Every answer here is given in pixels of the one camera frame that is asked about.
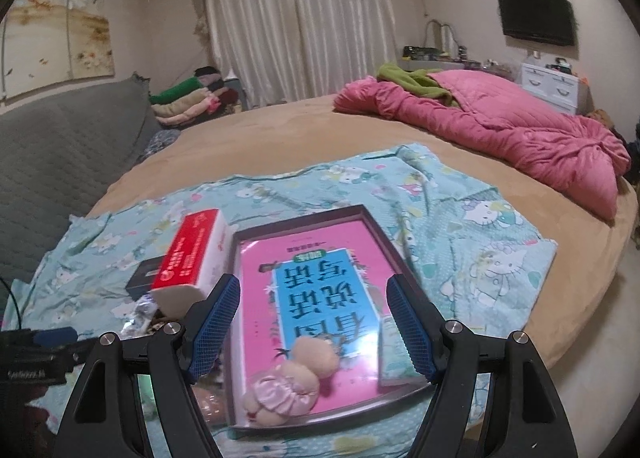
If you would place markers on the blossom wall painting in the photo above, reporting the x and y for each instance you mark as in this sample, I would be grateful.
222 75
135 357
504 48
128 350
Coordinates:
60 28

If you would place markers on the clear plastic packet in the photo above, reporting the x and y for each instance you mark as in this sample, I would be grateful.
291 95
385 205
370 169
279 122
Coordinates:
142 313

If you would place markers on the green blanket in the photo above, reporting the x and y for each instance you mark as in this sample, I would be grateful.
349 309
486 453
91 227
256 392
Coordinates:
405 78

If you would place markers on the white pleated curtain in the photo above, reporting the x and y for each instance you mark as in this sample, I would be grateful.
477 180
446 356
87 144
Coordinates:
300 23

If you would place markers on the beige round bed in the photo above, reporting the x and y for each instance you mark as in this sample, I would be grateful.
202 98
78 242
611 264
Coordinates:
300 133

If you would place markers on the grey quilted headboard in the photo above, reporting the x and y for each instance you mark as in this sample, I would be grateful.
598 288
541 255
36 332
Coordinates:
60 153

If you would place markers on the dark floral cloth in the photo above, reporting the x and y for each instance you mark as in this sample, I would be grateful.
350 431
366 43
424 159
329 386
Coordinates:
160 143

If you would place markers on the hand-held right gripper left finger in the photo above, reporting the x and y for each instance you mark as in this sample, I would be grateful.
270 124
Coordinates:
215 333

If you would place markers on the pink quilt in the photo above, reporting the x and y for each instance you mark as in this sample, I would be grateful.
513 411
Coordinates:
500 123

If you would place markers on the black wall television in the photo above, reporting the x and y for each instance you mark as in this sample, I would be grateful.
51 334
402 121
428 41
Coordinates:
535 13

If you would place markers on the cat print blue blanket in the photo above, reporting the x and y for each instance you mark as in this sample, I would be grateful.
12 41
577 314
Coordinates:
450 218

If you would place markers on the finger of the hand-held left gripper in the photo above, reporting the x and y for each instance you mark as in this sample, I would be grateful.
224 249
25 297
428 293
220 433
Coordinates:
55 336

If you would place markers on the dark bag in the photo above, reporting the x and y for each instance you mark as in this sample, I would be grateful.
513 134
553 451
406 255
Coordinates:
632 143

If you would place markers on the stack of folded clothes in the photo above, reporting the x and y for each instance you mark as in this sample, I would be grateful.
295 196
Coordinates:
190 93

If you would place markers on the small plush doll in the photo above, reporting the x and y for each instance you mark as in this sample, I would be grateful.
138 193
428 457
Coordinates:
280 395

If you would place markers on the green wet wipes pack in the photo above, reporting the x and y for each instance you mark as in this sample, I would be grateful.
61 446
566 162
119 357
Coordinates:
392 358

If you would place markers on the cluttered desk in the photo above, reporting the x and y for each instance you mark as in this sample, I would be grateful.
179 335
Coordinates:
450 58

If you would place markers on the white drawer cabinet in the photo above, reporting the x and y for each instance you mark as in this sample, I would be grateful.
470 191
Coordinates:
550 83

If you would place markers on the pink book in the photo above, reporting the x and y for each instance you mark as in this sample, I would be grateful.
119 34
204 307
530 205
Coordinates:
320 219
260 298

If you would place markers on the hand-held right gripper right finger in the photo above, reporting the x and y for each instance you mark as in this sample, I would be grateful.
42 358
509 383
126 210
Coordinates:
410 335

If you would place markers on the red tissue pack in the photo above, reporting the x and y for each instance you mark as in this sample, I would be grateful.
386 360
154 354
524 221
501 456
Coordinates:
190 253

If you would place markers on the black cardboard box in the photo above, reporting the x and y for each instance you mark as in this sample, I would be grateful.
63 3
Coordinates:
142 278

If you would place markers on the brown cloth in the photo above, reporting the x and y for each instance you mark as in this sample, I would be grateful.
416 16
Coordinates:
600 119

